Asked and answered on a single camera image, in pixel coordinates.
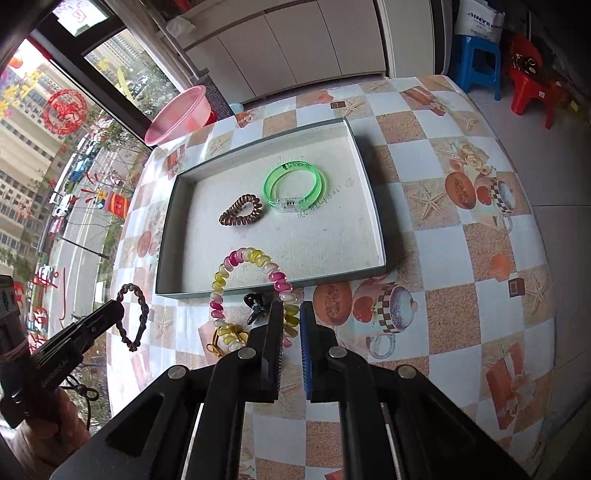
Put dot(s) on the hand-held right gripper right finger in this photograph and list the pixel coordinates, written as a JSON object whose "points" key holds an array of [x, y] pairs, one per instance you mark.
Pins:
{"points": [[307, 355]]}

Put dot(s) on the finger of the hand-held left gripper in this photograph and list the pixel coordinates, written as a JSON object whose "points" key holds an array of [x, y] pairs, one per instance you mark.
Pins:
{"points": [[92, 323]]}

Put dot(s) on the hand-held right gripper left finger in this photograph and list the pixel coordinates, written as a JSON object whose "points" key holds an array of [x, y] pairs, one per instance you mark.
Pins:
{"points": [[277, 355]]}

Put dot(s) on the black claw hair clip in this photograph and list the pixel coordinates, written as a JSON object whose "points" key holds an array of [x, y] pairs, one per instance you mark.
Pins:
{"points": [[254, 307]]}

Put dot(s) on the grey-green tray box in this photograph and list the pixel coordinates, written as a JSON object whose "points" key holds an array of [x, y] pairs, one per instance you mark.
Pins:
{"points": [[300, 240]]}

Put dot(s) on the person's left hand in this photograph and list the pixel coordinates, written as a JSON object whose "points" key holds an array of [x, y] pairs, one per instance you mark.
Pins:
{"points": [[64, 424]]}

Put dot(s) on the checkered printed tablecloth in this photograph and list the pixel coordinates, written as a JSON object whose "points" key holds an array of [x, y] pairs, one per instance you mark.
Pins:
{"points": [[438, 323]]}

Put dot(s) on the red paper window decoration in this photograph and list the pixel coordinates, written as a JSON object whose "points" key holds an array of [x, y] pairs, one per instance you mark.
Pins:
{"points": [[67, 110]]}

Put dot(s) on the white cabinet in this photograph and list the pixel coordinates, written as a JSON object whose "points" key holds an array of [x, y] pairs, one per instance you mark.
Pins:
{"points": [[300, 46]]}

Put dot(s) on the red plastic stool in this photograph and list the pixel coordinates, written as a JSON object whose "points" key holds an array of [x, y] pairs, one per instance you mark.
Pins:
{"points": [[531, 87]]}

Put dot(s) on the blue plastic stool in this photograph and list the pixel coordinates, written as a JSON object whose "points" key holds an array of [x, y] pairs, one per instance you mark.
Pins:
{"points": [[480, 46]]}

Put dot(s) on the white shopping bag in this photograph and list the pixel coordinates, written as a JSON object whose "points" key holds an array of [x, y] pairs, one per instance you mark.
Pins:
{"points": [[480, 18]]}

